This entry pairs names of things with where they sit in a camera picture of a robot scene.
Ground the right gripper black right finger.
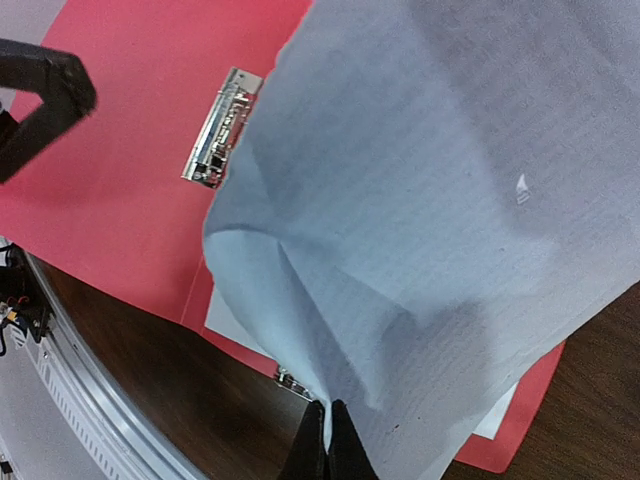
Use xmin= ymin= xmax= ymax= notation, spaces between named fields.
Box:
xmin=325 ymin=400 xmax=378 ymax=480

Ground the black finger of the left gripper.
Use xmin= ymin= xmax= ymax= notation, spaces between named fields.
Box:
xmin=1 ymin=39 xmax=97 ymax=183

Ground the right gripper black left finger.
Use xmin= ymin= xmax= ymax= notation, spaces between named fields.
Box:
xmin=279 ymin=401 xmax=326 ymax=480

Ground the metal bottom folder clip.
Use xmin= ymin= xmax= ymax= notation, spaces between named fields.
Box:
xmin=274 ymin=365 xmax=315 ymax=402

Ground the red file folder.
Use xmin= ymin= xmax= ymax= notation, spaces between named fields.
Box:
xmin=0 ymin=0 xmax=567 ymax=475

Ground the large white paper sheet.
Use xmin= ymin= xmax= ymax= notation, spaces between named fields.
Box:
xmin=205 ymin=289 xmax=519 ymax=440

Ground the small white paper sheet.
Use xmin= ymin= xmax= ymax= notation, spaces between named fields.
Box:
xmin=203 ymin=1 xmax=639 ymax=479

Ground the metal spine folder clip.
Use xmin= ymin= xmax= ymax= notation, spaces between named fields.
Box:
xmin=181 ymin=67 xmax=264 ymax=190

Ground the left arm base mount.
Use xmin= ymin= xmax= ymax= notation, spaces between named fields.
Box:
xmin=1 ymin=240 xmax=52 ymax=357

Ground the aluminium front rail frame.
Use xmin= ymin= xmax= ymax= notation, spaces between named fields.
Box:
xmin=1 ymin=252 xmax=204 ymax=479

